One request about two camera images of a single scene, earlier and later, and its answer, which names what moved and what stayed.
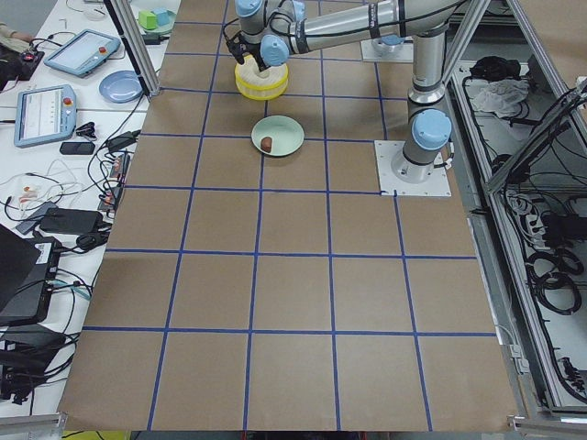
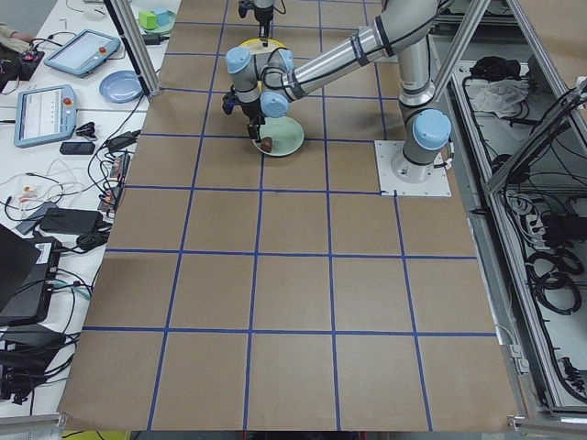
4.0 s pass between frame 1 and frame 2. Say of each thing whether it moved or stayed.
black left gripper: moved
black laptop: stayed
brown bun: stayed
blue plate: stayed
